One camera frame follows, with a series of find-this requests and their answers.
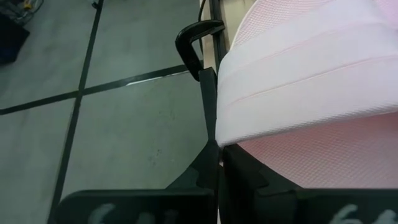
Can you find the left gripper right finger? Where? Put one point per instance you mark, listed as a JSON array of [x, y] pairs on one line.
[[242, 180]]

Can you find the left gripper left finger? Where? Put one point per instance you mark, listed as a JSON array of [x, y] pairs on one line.
[[211, 168]]

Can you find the pink rubber slide sandal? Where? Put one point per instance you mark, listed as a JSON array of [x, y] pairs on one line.
[[295, 77]]

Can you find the black C-shaped clamp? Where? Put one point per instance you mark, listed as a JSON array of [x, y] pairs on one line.
[[185, 46]]

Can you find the black floor tape strip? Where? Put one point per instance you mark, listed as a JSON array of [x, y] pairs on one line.
[[67, 155], [40, 102]]

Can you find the black bulky object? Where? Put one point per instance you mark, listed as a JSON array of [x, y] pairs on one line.
[[11, 40]]

